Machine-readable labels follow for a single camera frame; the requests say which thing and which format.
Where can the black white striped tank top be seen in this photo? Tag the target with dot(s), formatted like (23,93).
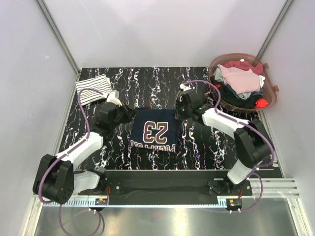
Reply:
(93,89)

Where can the left small circuit board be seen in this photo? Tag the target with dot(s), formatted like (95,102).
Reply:
(101,201)

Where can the grey garment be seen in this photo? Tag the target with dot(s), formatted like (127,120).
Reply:
(218,78)

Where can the orange red garment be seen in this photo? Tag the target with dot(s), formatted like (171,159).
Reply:
(261,103)

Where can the right aluminium corner post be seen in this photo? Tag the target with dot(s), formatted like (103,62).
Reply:
(275,26)

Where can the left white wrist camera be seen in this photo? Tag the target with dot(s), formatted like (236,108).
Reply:
(113,97)

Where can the left aluminium corner post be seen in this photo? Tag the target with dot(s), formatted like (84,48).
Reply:
(57,34)

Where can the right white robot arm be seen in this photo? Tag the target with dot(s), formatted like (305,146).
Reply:
(253,145)

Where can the aluminium frame rail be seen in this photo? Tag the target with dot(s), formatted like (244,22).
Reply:
(278,188)

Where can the aluminium corner post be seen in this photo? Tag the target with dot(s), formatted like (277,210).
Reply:
(57,34)
(275,26)

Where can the small circuit board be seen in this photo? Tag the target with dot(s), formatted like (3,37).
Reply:
(234,202)
(101,201)

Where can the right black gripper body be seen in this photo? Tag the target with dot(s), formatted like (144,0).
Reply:
(182,112)

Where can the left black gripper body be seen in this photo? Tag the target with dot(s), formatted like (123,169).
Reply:
(118,121)

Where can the brown translucent plastic basket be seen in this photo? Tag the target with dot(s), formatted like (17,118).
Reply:
(269,90)

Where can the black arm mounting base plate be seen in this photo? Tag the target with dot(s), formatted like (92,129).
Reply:
(172,199)

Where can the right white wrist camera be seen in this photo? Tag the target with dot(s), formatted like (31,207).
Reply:
(184,87)

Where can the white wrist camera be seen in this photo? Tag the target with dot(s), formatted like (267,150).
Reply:
(184,87)
(113,97)

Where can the right small circuit board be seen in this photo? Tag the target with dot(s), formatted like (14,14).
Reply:
(234,202)

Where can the navy tank top red trim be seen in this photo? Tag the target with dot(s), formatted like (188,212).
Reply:
(155,129)

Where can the light pink garment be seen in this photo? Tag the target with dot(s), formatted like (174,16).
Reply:
(241,81)

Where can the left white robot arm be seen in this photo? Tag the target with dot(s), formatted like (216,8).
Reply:
(56,180)

